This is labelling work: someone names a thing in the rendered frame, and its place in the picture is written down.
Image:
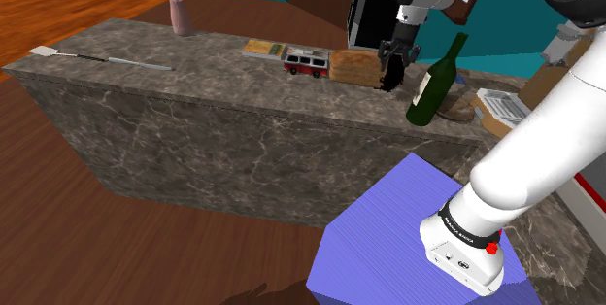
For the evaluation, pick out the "black refrigerator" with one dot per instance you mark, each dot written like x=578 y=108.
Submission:
x=371 y=5

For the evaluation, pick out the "yellow green flat book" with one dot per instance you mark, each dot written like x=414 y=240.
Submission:
x=262 y=48

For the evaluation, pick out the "brown cardboard box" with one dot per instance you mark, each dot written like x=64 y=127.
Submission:
x=544 y=84

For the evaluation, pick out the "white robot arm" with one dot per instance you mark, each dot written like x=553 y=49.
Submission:
x=544 y=143

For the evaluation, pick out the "brown bread loaf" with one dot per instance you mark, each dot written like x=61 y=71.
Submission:
x=355 y=67

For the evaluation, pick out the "brown round flat loaf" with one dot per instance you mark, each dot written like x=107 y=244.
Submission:
x=458 y=111

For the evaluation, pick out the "purple robot stand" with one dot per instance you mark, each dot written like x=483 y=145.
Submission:
x=378 y=228

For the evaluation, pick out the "red and white toy bus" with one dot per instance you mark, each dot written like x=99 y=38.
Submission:
x=306 y=63

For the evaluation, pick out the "pink bottle with teal cap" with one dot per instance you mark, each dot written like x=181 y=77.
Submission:
x=180 y=15

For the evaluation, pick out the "tan box with white insert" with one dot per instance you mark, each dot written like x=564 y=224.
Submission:
x=499 y=110

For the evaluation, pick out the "brown wooden frame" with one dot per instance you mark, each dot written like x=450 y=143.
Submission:
x=461 y=8

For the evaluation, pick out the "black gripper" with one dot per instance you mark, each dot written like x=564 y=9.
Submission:
x=405 y=36

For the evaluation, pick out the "black rounded object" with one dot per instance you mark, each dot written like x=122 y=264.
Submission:
x=393 y=79

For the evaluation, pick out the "dark green wine bottle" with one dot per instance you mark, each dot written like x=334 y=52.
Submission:
x=433 y=88

